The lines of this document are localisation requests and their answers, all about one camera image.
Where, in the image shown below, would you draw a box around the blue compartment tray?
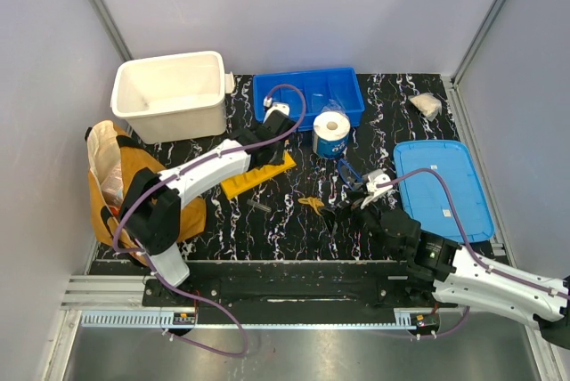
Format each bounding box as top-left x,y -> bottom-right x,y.
253,68 -> 364,132

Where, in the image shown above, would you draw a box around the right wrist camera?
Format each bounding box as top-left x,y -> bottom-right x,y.
360,169 -> 394,210

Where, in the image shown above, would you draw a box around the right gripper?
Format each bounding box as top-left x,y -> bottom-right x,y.
317,190 -> 401,260

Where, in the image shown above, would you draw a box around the blue safety goggles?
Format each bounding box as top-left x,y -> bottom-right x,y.
337,158 -> 366,191

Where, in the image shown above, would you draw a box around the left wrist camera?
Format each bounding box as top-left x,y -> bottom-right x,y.
263,96 -> 290,123

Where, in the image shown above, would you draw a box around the white plastic bin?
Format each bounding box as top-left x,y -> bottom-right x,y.
110,51 -> 235,144

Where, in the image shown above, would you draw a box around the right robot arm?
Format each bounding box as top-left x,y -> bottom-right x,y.
320,200 -> 569,349

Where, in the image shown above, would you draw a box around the wrapped tissue paper roll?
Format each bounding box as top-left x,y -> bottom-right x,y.
313,100 -> 351,159

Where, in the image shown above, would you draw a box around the tan rubber tubing knot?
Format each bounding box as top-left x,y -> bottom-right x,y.
297,197 -> 325,216

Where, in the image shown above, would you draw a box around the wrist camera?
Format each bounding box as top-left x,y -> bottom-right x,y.
360,169 -> 394,210
263,96 -> 290,123

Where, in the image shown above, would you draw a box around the white gauze in bag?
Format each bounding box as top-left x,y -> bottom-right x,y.
409,93 -> 443,122

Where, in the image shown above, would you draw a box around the yellow test tube rack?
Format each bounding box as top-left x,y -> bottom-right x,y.
221,151 -> 297,199

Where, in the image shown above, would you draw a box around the light blue plastic lid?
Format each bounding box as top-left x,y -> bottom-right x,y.
393,140 -> 494,244

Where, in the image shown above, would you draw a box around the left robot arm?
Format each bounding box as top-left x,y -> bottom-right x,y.
113,110 -> 298,306

